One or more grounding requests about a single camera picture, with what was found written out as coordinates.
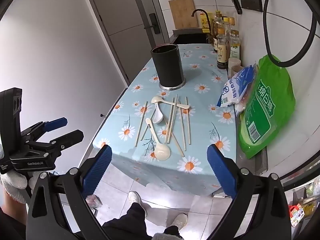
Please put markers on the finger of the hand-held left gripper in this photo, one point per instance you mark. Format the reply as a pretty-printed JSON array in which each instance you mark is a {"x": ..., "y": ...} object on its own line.
[
  {"x": 57, "y": 123},
  {"x": 72, "y": 136}
]

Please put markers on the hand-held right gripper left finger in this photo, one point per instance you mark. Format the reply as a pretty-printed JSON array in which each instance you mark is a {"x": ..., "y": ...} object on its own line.
[{"x": 100, "y": 170}]

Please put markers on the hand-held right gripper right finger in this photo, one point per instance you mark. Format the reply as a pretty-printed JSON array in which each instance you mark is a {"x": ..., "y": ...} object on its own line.
[{"x": 222, "y": 170}]

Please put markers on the pile of beige chopsticks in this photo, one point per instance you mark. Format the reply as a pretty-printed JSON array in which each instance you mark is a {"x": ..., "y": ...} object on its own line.
[{"x": 188, "y": 120}]

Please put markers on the cream round bowl spoon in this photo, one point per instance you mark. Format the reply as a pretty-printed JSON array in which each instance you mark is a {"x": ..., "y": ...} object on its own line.
[{"x": 162, "y": 152}]

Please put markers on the white printed ceramic spoon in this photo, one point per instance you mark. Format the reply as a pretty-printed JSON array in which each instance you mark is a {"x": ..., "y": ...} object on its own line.
[{"x": 157, "y": 118}]

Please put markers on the black cylindrical utensil holder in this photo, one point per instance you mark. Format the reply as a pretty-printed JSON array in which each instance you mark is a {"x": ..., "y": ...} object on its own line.
[{"x": 167, "y": 65}]

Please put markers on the person's left forearm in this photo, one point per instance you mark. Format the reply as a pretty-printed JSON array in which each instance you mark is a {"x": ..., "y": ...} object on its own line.
[{"x": 12, "y": 210}]

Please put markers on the person's left hand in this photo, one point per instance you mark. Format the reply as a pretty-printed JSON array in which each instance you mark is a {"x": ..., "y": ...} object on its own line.
[{"x": 13, "y": 182}]

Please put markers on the pink plastic bag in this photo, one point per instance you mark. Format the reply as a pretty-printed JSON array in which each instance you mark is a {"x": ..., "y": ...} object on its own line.
[{"x": 93, "y": 201}]

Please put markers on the white shoe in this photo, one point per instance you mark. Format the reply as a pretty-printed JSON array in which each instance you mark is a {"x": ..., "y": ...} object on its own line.
[
  {"x": 135, "y": 197},
  {"x": 179, "y": 220}
]

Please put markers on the blue daisy print tablecloth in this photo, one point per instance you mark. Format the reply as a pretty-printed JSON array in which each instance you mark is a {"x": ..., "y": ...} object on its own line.
[{"x": 200, "y": 120}]

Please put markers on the dark trousers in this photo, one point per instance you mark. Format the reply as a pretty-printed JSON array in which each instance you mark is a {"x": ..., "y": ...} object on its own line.
[{"x": 132, "y": 220}]

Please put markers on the clear plastic bag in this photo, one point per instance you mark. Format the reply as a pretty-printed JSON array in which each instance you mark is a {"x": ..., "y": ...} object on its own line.
[{"x": 240, "y": 107}]

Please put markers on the green sugar bag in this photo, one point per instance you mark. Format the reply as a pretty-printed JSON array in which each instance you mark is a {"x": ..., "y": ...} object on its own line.
[{"x": 265, "y": 110}]

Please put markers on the blue white salt bag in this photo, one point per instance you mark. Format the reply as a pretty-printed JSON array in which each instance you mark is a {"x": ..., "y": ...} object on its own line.
[{"x": 235, "y": 87}]

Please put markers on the red snack packet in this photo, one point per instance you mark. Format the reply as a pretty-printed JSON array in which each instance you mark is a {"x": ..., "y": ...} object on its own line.
[{"x": 296, "y": 213}]

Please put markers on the brown lid spice jar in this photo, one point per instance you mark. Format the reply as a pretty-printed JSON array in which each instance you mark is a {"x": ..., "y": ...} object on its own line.
[{"x": 237, "y": 71}]

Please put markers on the grey door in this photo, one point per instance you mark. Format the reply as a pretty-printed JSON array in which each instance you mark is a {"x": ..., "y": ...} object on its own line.
[{"x": 120, "y": 17}]

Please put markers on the dark bottle red label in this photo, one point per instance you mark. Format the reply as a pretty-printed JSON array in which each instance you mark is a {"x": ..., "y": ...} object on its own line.
[{"x": 215, "y": 42}]

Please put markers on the dark kitchen sink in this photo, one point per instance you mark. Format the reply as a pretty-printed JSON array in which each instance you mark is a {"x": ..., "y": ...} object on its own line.
[{"x": 190, "y": 37}]

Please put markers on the yellow oil bottle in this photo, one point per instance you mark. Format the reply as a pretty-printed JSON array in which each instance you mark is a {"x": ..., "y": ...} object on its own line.
[{"x": 205, "y": 22}]

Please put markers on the tall bottle gold cap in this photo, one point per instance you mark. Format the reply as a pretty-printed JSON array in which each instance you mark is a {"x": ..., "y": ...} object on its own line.
[{"x": 231, "y": 21}]

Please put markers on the black curved faucet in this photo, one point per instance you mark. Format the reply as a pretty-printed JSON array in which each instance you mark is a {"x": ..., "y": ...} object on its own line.
[{"x": 200, "y": 9}]

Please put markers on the wooden cutting board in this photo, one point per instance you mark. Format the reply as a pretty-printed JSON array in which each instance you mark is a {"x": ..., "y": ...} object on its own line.
[{"x": 182, "y": 12}]

